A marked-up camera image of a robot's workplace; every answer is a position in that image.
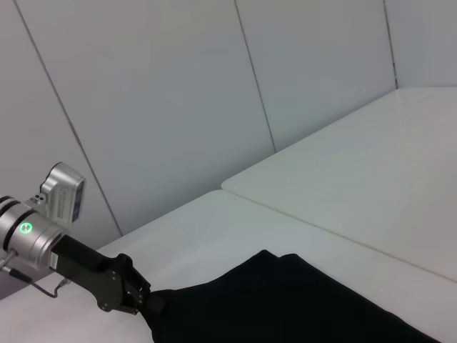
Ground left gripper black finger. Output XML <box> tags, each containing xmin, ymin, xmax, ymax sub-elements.
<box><xmin>137</xmin><ymin>288</ymin><xmax>169</xmax><ymax>316</ymax></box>

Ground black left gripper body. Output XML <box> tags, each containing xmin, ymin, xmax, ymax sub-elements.
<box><xmin>50</xmin><ymin>234</ymin><xmax>151</xmax><ymax>315</ymax></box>

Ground black shirt with FREE print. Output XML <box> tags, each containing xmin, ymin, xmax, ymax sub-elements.
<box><xmin>137</xmin><ymin>249</ymin><xmax>446</xmax><ymax>343</ymax></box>

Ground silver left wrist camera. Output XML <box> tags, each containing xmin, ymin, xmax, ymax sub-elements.
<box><xmin>34</xmin><ymin>161</ymin><xmax>87</xmax><ymax>227</ymax></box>

